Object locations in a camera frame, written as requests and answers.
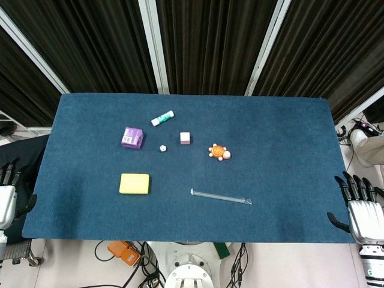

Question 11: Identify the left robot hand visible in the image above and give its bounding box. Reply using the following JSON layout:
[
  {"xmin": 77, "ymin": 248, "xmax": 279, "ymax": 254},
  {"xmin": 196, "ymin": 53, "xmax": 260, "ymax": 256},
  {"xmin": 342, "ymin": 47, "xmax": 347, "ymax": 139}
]
[{"xmin": 0, "ymin": 157, "xmax": 38, "ymax": 231}]

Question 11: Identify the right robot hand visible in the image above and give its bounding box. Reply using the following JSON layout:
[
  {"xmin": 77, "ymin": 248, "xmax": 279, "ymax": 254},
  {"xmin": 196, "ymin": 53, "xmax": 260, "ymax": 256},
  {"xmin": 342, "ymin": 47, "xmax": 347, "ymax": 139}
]
[{"xmin": 326, "ymin": 171, "xmax": 384, "ymax": 246}]

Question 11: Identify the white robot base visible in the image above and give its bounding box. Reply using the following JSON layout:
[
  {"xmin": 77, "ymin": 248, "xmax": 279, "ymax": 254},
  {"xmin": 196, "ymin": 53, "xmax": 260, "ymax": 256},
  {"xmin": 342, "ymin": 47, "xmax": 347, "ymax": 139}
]
[{"xmin": 149, "ymin": 241, "xmax": 230, "ymax": 288}]

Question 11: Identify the clear plastic pipette tube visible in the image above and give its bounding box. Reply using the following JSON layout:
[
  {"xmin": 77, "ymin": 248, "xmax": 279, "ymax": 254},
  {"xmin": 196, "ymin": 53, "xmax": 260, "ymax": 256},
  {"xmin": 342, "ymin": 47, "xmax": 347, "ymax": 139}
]
[{"xmin": 190, "ymin": 188, "xmax": 253, "ymax": 206}]

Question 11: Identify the black office chair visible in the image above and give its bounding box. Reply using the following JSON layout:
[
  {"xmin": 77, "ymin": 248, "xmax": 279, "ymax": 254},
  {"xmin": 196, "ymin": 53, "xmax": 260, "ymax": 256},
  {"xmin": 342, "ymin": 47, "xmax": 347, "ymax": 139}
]
[{"xmin": 0, "ymin": 134, "xmax": 50, "ymax": 267}]

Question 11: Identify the person's leg with white shoe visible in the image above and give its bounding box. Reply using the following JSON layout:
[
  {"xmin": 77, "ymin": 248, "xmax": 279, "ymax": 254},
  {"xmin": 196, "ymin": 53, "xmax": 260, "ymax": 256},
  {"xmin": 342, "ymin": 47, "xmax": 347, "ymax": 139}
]
[{"xmin": 349, "ymin": 128, "xmax": 384, "ymax": 168}]

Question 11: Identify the orange foot pedal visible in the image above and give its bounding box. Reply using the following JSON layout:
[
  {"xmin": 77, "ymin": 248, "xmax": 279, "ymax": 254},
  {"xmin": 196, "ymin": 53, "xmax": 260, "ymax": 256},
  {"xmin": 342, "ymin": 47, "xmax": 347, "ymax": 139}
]
[{"xmin": 107, "ymin": 241, "xmax": 142, "ymax": 268}]

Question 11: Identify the yellow sponge block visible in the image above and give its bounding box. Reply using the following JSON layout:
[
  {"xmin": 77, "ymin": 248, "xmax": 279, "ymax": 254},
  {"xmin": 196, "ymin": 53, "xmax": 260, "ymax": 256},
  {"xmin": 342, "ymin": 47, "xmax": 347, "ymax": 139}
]
[{"xmin": 119, "ymin": 173, "xmax": 151, "ymax": 195}]

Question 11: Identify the purple small box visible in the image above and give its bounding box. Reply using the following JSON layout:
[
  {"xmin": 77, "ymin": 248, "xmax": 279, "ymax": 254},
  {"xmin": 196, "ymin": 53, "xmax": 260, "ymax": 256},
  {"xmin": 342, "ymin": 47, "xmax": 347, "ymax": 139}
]
[{"xmin": 121, "ymin": 127, "xmax": 145, "ymax": 150}]

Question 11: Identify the green flat object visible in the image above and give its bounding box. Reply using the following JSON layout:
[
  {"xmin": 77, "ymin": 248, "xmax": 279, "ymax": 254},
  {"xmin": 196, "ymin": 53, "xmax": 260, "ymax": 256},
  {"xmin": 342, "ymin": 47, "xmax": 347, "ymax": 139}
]
[{"xmin": 213, "ymin": 242, "xmax": 231, "ymax": 260}]

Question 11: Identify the orange toy turtle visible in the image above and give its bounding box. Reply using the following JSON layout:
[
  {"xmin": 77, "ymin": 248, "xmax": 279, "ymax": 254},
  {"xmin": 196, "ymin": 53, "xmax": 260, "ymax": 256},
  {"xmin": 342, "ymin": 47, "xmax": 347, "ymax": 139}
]
[{"xmin": 208, "ymin": 143, "xmax": 232, "ymax": 162}]

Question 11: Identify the blue table cloth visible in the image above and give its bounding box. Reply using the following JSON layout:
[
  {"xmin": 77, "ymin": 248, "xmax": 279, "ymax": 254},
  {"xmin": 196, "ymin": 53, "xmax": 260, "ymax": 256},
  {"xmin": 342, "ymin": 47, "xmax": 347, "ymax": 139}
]
[{"xmin": 21, "ymin": 92, "xmax": 356, "ymax": 244}]

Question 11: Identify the green white glue stick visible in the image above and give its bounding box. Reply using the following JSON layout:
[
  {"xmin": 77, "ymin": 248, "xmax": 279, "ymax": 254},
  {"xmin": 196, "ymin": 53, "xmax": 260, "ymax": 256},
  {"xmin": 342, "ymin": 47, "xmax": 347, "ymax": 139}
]
[{"xmin": 151, "ymin": 110, "xmax": 175, "ymax": 127}]

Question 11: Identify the black curtain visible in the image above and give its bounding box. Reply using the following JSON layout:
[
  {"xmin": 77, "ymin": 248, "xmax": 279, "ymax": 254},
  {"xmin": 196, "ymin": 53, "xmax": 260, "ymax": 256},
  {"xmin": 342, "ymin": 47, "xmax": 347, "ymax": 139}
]
[{"xmin": 0, "ymin": 0, "xmax": 384, "ymax": 128}]

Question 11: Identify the white frame post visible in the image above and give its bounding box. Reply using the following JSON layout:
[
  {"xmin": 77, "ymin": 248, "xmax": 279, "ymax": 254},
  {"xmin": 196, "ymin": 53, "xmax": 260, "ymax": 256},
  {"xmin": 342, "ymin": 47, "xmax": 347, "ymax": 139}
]
[
  {"xmin": 0, "ymin": 6, "xmax": 71, "ymax": 95},
  {"xmin": 334, "ymin": 86, "xmax": 384, "ymax": 127},
  {"xmin": 244, "ymin": 0, "xmax": 293, "ymax": 97},
  {"xmin": 137, "ymin": 0, "xmax": 170, "ymax": 95}
]

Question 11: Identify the black cable bundle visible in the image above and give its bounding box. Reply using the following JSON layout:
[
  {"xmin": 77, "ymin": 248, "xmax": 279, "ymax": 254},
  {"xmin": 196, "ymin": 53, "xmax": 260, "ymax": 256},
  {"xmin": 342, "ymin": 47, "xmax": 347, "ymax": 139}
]
[{"xmin": 225, "ymin": 242, "xmax": 250, "ymax": 288}]

